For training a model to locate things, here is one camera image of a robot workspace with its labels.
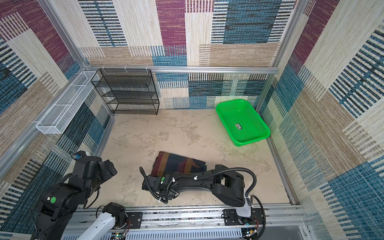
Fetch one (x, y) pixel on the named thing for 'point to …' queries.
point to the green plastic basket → (242, 124)
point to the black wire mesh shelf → (128, 91)
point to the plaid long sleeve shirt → (166, 164)
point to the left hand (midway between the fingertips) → (106, 166)
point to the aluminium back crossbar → (180, 69)
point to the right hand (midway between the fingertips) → (172, 185)
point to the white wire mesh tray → (57, 118)
